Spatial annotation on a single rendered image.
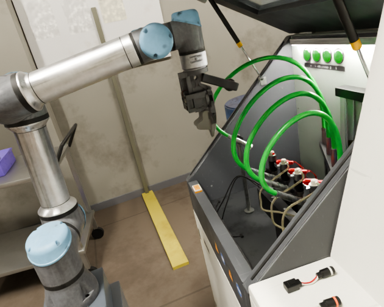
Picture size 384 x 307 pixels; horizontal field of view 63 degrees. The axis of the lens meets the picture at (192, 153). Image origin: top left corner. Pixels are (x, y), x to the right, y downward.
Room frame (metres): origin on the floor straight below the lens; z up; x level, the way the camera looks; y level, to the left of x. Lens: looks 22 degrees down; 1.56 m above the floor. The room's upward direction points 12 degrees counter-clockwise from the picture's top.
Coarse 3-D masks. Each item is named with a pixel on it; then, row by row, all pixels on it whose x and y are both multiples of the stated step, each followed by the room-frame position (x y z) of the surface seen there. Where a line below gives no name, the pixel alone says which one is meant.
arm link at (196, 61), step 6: (192, 54) 0.88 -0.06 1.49; (198, 54) 0.88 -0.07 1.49; (204, 54) 0.89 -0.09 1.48; (180, 60) 0.91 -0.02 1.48; (186, 60) 0.89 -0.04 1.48; (192, 60) 0.88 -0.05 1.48; (198, 60) 0.88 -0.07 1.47; (204, 60) 0.89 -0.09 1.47; (186, 66) 0.89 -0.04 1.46; (192, 66) 0.88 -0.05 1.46; (198, 66) 0.88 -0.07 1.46; (204, 66) 0.90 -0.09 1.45
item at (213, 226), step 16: (192, 192) 1.15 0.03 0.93; (208, 208) 0.97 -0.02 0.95; (208, 224) 0.91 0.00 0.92; (224, 224) 0.86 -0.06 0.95; (208, 240) 0.99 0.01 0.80; (224, 240) 0.78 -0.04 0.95; (224, 256) 0.75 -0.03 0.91; (240, 256) 0.69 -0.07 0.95; (224, 272) 0.81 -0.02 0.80; (240, 272) 0.63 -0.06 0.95; (240, 288) 0.63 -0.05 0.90; (240, 304) 0.67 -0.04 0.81
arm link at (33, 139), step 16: (16, 128) 0.82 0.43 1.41; (32, 128) 0.83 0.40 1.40; (32, 144) 0.83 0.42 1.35; (48, 144) 0.86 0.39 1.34; (32, 160) 0.83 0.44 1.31; (48, 160) 0.84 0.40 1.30; (32, 176) 0.84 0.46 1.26; (48, 176) 0.84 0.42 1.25; (48, 192) 0.83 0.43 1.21; (64, 192) 0.86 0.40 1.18; (48, 208) 0.83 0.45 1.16; (64, 208) 0.83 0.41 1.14; (80, 208) 0.92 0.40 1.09; (80, 224) 0.85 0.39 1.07
